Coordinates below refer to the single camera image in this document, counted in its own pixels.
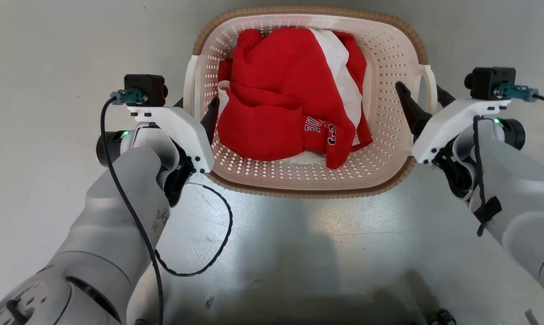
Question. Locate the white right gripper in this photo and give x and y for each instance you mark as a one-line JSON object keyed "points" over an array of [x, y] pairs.
{"points": [[452, 122]]}

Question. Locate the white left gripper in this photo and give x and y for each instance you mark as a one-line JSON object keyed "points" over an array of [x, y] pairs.
{"points": [[182, 124]]}

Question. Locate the cream perforated laundry basket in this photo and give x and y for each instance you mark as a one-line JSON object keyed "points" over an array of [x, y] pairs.
{"points": [[389, 90]]}

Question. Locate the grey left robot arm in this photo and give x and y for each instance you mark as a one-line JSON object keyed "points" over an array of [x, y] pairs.
{"points": [[105, 234]]}

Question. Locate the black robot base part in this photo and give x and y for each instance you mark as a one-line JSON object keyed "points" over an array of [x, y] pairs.
{"points": [[440, 317]]}

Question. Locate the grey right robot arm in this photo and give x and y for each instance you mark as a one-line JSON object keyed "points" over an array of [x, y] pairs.
{"points": [[520, 189]]}

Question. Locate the red and white garment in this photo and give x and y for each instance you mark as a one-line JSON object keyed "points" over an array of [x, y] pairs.
{"points": [[272, 90]]}

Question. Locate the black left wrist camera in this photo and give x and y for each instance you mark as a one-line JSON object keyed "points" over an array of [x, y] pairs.
{"points": [[143, 83]]}

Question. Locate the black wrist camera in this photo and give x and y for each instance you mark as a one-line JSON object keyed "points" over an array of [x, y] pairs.
{"points": [[143, 83], [486, 81]]}

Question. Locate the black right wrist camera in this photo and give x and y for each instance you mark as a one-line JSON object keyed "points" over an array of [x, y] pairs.
{"points": [[486, 81]]}

